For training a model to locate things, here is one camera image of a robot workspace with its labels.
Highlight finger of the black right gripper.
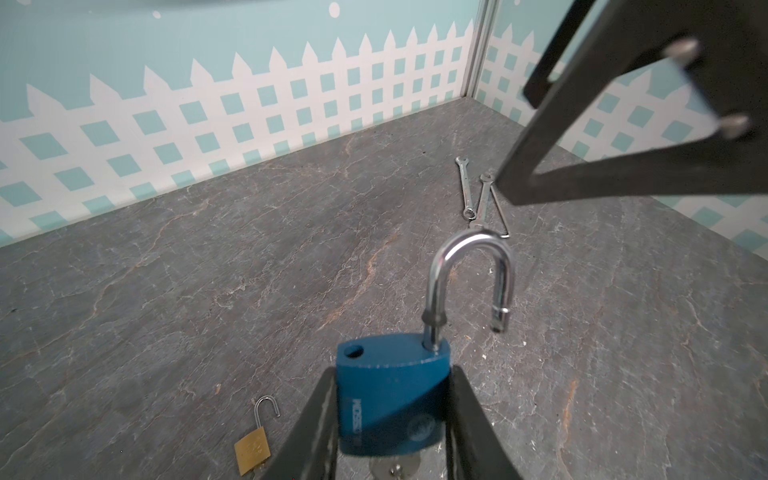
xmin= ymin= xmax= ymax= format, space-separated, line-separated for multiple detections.
xmin=494 ymin=1 xmax=767 ymax=205
xmin=523 ymin=0 xmax=595 ymax=109

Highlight silver wrench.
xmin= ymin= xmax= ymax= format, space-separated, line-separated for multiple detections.
xmin=469 ymin=173 xmax=510 ymax=239
xmin=455 ymin=157 xmax=476 ymax=221

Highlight blue padlock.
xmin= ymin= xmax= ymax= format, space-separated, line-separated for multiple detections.
xmin=336 ymin=229 xmax=515 ymax=457

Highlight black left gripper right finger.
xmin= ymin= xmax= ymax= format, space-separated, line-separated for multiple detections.
xmin=446 ymin=365 xmax=522 ymax=480

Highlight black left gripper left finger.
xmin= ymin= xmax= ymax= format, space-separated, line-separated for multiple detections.
xmin=262 ymin=367 xmax=339 ymax=480

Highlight brass padlock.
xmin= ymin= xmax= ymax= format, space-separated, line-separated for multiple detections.
xmin=234 ymin=395 xmax=281 ymax=477

